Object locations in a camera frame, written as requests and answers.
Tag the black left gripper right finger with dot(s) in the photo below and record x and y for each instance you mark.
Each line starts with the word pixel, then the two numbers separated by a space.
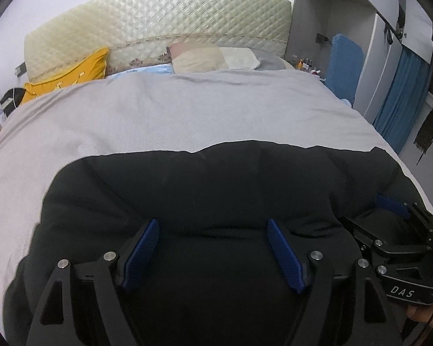
pixel 341 301

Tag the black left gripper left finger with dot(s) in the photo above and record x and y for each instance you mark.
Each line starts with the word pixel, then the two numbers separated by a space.
pixel 80 303

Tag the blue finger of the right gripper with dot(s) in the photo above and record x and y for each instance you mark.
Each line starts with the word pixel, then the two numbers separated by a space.
pixel 400 209

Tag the black puffer jacket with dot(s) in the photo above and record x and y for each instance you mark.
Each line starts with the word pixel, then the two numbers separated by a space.
pixel 213 278

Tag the blue curtain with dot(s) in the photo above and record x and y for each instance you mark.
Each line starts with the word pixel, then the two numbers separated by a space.
pixel 404 101

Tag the white wardrobe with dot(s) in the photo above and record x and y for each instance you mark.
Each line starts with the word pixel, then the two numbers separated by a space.
pixel 384 29

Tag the cream flat pillow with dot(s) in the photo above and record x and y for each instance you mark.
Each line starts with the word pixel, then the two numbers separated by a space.
pixel 239 58

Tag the grey bed duvet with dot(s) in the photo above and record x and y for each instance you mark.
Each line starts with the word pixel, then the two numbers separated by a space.
pixel 143 112

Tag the black bag with bottle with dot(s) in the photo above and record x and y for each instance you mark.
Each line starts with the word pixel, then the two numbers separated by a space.
pixel 11 100

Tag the beige pillow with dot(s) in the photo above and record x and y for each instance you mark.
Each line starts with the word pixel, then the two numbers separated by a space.
pixel 193 57

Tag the yellow pillow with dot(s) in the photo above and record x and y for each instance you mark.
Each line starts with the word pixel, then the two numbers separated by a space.
pixel 92 68

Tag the cream quilted headboard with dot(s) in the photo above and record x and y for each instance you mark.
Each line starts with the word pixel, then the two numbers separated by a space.
pixel 139 32

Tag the wall socket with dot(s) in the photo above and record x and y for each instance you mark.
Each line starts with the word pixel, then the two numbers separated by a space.
pixel 20 70

